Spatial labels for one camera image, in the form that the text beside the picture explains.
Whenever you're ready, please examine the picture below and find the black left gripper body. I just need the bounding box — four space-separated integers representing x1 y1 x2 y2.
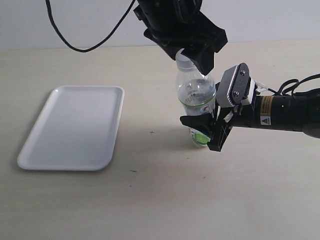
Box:
133 0 228 53

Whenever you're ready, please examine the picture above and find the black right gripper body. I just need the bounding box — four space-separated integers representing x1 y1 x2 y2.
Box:
206 102 259 152

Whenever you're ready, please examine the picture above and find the white bottle cap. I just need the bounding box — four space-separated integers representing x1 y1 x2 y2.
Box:
175 48 196 72

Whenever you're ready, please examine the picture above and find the clear plastic water bottle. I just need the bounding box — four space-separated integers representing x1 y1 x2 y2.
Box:
175 67 217 147

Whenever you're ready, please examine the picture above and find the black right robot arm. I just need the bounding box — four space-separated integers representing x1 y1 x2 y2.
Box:
180 88 320 152

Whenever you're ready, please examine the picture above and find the white rectangular plastic tray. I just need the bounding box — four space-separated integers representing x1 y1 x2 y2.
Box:
17 85 125 171

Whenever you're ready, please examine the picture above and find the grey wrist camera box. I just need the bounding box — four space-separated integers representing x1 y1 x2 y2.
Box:
216 62 256 108

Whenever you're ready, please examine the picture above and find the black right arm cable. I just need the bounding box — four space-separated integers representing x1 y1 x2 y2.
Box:
264 73 320 97

